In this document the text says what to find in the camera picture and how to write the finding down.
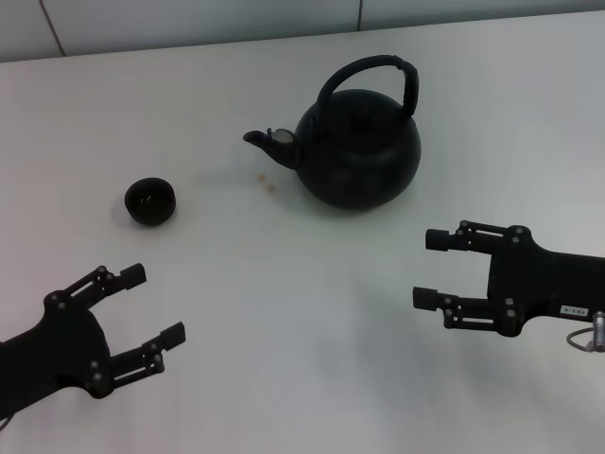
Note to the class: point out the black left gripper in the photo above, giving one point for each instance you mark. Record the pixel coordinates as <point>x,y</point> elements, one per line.
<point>52,354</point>

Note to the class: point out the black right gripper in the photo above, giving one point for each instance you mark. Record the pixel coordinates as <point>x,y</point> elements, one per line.
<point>534,284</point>

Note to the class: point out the small black teacup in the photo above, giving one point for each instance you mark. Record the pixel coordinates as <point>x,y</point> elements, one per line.
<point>151,214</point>

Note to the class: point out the black round teapot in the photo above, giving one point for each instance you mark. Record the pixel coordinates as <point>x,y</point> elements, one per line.
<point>359,156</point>

